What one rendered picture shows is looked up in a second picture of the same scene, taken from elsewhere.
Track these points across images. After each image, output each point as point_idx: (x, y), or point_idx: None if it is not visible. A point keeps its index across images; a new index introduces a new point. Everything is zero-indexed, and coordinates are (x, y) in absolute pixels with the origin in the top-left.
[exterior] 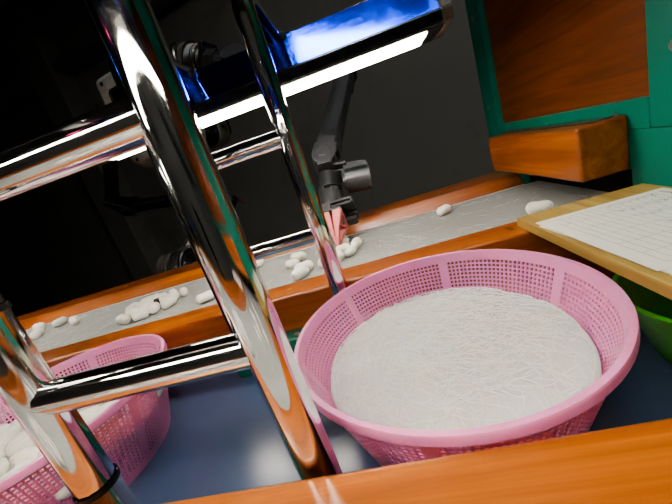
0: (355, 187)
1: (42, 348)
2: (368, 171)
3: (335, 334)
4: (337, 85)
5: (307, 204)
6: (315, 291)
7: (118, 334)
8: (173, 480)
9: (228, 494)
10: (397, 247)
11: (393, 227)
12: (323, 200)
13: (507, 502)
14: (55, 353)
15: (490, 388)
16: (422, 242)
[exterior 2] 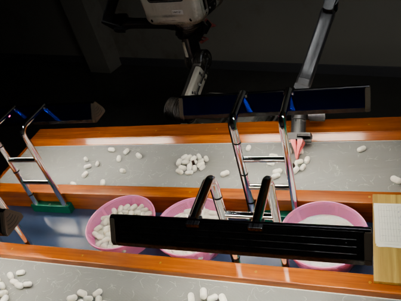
0: (314, 120)
1: (135, 174)
2: (324, 114)
3: None
4: (320, 28)
5: (289, 180)
6: (284, 200)
7: (193, 190)
8: None
9: (268, 266)
10: (326, 174)
11: (330, 149)
12: (293, 128)
13: (316, 277)
14: (163, 192)
15: None
16: (339, 177)
